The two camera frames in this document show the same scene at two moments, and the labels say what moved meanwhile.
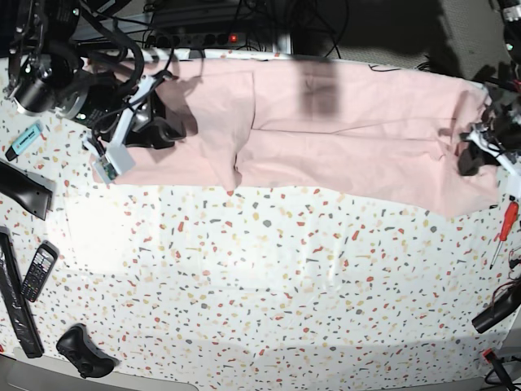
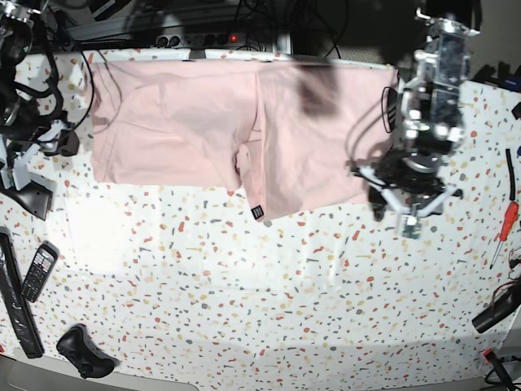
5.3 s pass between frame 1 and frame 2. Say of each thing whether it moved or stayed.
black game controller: stayed
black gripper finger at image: moved
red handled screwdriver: stayed
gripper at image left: moved
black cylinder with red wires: stayed
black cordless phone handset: stayed
